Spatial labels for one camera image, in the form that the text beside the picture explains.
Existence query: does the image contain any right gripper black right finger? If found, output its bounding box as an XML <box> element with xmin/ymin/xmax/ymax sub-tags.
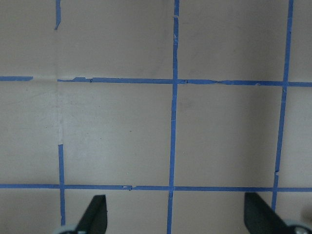
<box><xmin>244</xmin><ymin>192</ymin><xmax>290</xmax><ymax>234</ymax></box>

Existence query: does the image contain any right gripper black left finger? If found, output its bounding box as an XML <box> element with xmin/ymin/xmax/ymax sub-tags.
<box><xmin>75</xmin><ymin>195</ymin><xmax>108</xmax><ymax>234</ymax></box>

